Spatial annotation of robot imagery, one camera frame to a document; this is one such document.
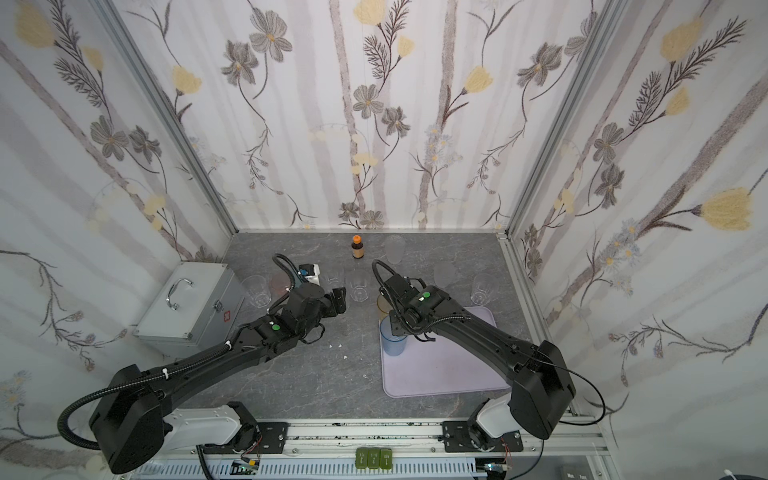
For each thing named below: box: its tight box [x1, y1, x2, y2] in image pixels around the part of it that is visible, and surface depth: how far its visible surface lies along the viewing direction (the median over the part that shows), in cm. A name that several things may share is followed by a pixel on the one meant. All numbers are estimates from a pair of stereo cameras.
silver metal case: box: [133, 262, 245, 361], surface depth 83 cm
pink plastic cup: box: [269, 272, 291, 298], surface depth 63 cm
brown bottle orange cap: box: [351, 234, 364, 259], surface depth 110 cm
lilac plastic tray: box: [381, 307, 511, 399], surface depth 84 cm
